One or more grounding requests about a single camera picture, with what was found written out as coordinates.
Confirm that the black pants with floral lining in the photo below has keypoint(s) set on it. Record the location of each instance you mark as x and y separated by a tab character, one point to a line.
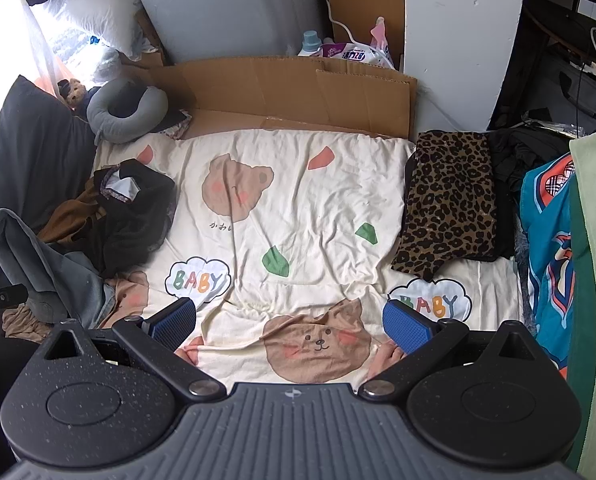
137	230

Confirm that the dark green cloth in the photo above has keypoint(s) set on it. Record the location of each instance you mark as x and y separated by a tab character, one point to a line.
580	335

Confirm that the flattened cardboard sheet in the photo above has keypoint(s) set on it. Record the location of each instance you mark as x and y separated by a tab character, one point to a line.
278	90

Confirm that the dark grey pillow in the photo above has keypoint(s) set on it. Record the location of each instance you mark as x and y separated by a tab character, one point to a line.
27	160

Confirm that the pink plastic bag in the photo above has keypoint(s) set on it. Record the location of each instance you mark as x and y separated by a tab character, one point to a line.
380	35

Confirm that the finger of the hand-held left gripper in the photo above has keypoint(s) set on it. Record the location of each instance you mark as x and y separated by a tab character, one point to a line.
2	296

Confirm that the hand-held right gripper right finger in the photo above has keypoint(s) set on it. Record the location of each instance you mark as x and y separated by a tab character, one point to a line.
408	327

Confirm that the small patterned cloth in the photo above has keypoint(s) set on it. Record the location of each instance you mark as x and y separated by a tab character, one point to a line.
177	127

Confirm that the white desk panel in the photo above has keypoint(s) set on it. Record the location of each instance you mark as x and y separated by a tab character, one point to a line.
463	35

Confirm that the grey plastic-wrapped panel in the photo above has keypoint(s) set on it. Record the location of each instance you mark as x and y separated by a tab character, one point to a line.
227	5

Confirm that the white pillow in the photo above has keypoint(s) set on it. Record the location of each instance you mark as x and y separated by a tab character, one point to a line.
97	10

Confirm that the teal patterned cloth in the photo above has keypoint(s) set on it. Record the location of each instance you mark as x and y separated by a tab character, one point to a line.
543	260

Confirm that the brown teddy bear toy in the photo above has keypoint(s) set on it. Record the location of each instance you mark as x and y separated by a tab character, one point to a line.
75	94

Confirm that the grey-blue garment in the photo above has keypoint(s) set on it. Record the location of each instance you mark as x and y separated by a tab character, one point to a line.
42	270

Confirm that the leopard print garment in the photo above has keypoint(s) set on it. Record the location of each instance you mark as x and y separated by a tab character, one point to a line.
448	200

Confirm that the cream bear print blanket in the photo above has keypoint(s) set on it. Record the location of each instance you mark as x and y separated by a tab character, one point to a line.
303	210

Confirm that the black clothing pile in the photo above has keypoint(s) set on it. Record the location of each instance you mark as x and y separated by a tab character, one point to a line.
523	170

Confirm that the purple and white refill pouch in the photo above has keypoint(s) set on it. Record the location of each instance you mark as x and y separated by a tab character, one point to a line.
348	52

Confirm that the grey and black bag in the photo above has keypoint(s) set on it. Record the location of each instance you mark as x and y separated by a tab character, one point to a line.
553	90

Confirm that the grey neck pillow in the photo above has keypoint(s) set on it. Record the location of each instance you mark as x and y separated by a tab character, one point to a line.
127	110

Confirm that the beige garment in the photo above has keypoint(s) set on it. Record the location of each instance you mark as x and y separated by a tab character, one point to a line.
25	322

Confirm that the brown garment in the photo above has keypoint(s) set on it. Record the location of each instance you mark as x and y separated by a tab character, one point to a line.
72	215

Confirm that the detergent bottle with blue cap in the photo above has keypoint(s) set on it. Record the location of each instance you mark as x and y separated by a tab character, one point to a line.
309	45

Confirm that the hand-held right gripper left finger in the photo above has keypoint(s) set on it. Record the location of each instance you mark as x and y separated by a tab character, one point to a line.
175	320

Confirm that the clear plastic bag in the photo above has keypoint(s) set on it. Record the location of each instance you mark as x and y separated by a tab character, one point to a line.
102	62

